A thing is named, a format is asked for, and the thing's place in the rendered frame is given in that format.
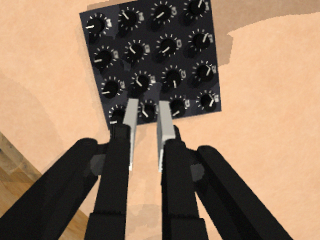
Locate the black knob box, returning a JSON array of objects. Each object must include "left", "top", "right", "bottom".
[{"left": 79, "top": 0, "right": 222, "bottom": 130}]

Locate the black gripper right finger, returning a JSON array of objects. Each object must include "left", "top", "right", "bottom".
[{"left": 156, "top": 101, "right": 294, "bottom": 240}]

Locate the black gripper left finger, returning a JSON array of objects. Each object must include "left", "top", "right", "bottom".
[{"left": 0, "top": 98, "right": 138, "bottom": 240}]

